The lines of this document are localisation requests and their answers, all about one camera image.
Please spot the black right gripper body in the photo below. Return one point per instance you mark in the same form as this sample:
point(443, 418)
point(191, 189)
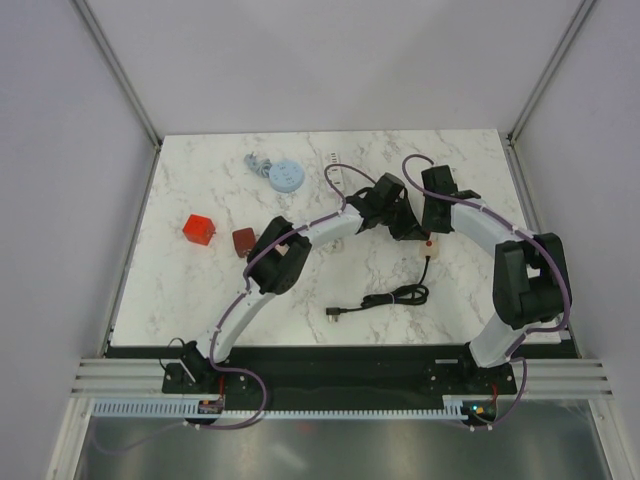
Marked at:
point(427, 222)

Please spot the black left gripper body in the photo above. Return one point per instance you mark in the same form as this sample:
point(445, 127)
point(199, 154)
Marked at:
point(386, 214)

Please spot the beige red power strip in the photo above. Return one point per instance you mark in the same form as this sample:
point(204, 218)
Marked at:
point(430, 248)

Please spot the white power strip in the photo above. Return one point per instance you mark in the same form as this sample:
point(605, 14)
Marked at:
point(333, 171)

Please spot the black plug with cable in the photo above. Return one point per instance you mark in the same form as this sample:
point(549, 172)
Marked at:
point(412, 295)

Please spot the dark red carp adapter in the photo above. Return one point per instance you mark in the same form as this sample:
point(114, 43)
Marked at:
point(244, 241)

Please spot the red socket cube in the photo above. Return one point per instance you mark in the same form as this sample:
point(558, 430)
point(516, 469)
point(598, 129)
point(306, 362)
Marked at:
point(199, 229)

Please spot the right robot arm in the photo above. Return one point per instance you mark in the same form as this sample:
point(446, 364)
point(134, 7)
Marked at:
point(530, 279)

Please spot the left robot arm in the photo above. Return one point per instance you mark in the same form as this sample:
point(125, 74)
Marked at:
point(276, 262)

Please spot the aluminium front rail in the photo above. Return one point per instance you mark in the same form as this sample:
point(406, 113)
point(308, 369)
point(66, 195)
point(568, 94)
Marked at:
point(546, 379)

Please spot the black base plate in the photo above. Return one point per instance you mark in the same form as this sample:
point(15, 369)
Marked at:
point(286, 374)

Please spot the right aluminium frame post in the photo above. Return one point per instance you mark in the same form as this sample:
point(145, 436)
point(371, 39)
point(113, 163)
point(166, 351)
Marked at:
point(567, 39)

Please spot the aluminium frame post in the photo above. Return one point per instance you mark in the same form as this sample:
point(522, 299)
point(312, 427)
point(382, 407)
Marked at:
point(567, 39)
point(103, 45)

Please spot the left aluminium frame post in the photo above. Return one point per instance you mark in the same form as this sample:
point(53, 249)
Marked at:
point(103, 45)

